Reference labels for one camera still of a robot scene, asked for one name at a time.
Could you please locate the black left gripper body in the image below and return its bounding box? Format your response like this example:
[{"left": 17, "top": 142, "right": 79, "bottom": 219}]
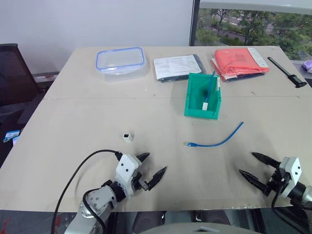
[{"left": 131, "top": 172, "right": 150, "bottom": 194}]

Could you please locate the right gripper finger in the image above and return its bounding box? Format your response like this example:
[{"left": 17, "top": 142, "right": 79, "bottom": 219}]
[
  {"left": 238, "top": 169, "right": 269, "bottom": 194},
  {"left": 251, "top": 152, "right": 281, "bottom": 169}
]

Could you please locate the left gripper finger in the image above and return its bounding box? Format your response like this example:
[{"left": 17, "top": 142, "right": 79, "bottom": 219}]
[
  {"left": 145, "top": 166, "right": 168, "bottom": 192},
  {"left": 136, "top": 152, "right": 151, "bottom": 164}
]

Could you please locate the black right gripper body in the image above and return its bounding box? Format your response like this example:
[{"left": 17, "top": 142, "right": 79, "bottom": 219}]
[{"left": 264, "top": 168, "right": 291, "bottom": 197}]

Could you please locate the dark rounded shape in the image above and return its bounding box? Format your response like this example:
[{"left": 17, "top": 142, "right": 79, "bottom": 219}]
[{"left": 132, "top": 211, "right": 167, "bottom": 234}]

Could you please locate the green plastic bin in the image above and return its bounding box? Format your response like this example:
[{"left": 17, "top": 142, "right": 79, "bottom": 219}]
[{"left": 183, "top": 72, "right": 223, "bottom": 120}]

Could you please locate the black bar tool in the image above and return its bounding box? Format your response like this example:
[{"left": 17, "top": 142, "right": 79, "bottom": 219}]
[{"left": 267, "top": 56, "right": 308, "bottom": 89}]

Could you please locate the dark bag with paper sheet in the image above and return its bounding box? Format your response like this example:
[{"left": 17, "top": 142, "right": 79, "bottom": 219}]
[{"left": 153, "top": 54, "right": 208, "bottom": 85}]

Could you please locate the clear container with blue lid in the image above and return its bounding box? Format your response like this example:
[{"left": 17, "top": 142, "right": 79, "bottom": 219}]
[{"left": 95, "top": 46, "right": 147, "bottom": 83}]

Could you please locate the purple crumpled item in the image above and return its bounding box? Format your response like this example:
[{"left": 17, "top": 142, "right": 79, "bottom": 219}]
[{"left": 300, "top": 59, "right": 312, "bottom": 74}]

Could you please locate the red bagged package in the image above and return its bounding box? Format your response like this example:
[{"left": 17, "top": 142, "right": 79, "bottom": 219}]
[{"left": 210, "top": 47, "right": 271, "bottom": 84}]

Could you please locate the small blue printed box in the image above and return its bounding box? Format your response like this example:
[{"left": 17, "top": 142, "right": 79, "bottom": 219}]
[{"left": 3, "top": 130, "right": 20, "bottom": 144}]

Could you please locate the black office chair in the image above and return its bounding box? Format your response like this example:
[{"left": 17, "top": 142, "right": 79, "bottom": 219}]
[{"left": 0, "top": 43, "right": 50, "bottom": 128}]

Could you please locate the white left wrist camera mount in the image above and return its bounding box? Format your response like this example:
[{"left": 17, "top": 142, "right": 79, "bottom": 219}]
[{"left": 115, "top": 154, "right": 143, "bottom": 198}]

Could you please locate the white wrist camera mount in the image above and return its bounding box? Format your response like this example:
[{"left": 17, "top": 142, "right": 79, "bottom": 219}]
[
  {"left": 278, "top": 156, "right": 303, "bottom": 198},
  {"left": 115, "top": 154, "right": 143, "bottom": 198}
]

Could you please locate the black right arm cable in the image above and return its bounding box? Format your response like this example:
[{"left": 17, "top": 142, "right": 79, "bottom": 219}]
[{"left": 271, "top": 190, "right": 308, "bottom": 234}]

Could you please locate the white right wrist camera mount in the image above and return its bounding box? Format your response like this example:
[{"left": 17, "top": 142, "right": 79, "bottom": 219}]
[{"left": 278, "top": 156, "right": 303, "bottom": 198}]

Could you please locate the blue Ethernet cable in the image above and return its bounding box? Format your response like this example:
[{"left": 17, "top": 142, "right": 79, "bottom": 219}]
[{"left": 183, "top": 121, "right": 245, "bottom": 148}]

